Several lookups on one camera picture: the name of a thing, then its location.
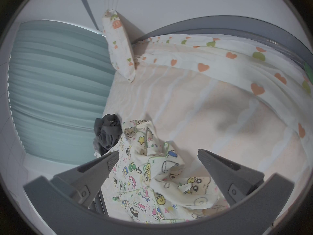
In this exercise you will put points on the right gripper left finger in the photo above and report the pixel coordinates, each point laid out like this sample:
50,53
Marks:
93,175

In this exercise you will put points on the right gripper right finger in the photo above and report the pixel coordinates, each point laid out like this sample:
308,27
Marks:
227,177

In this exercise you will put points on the white printed pyjama top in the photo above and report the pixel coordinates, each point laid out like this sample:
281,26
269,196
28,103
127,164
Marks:
151,170

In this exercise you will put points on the black shirt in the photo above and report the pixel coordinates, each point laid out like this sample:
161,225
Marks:
107,133

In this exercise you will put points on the bed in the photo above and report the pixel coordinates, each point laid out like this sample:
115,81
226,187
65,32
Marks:
195,111

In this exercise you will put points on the blue-green curtain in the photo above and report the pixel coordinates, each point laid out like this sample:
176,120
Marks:
61,82

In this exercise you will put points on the white printed pillow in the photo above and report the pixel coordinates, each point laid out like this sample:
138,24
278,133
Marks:
119,52

